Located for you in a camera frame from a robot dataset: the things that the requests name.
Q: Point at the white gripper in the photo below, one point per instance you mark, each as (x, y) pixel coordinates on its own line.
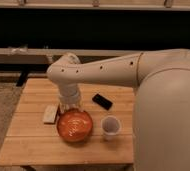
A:
(68, 102)

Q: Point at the white sponge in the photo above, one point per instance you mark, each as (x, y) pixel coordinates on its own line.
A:
(50, 114)

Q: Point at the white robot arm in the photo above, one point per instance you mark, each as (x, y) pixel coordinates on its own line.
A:
(161, 113)

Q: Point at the white ceramic cup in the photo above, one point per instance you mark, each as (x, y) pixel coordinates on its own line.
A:
(110, 126)

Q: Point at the black rectangular block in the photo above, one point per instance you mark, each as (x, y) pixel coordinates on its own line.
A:
(102, 101)

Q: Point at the orange bowl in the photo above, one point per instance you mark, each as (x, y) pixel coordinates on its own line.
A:
(74, 125)

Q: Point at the wooden table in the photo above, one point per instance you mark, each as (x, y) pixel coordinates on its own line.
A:
(31, 142)

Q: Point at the long wooden bench rail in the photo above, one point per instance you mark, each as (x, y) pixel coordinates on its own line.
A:
(46, 56)

